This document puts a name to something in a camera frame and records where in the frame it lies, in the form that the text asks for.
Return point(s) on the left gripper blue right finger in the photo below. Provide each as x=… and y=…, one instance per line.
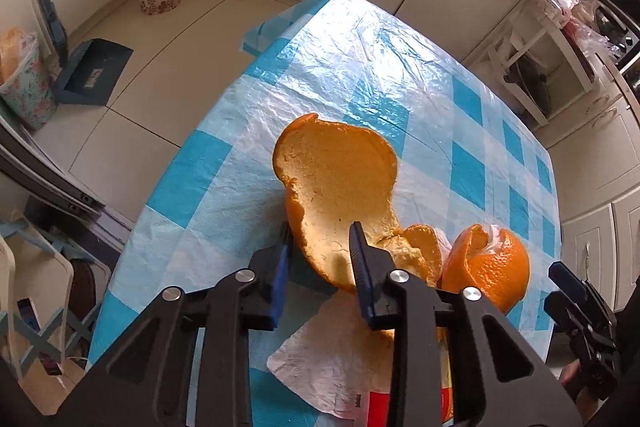
x=371, y=265

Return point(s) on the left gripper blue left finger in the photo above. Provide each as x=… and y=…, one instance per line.
x=274, y=277

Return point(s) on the large orange peel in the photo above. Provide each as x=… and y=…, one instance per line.
x=335, y=174

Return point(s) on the white paper napkin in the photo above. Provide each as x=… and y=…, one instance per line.
x=334, y=361

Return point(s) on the round orange peel piece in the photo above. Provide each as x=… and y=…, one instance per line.
x=491, y=259

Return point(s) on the yellow red tape package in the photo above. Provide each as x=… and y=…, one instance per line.
x=420, y=391

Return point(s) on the floral lined trash bin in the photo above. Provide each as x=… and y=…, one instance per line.
x=25, y=81

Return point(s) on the blue checked plastic tablecloth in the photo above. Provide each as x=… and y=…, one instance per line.
x=463, y=157

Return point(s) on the black pan on shelf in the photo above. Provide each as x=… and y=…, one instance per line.
x=524, y=74

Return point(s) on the white corner shelf rack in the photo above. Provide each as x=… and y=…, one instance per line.
x=533, y=28

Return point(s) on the blue dustpan on floor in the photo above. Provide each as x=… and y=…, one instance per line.
x=91, y=73

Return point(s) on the plastic bags on counter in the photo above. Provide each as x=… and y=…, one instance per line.
x=578, y=21

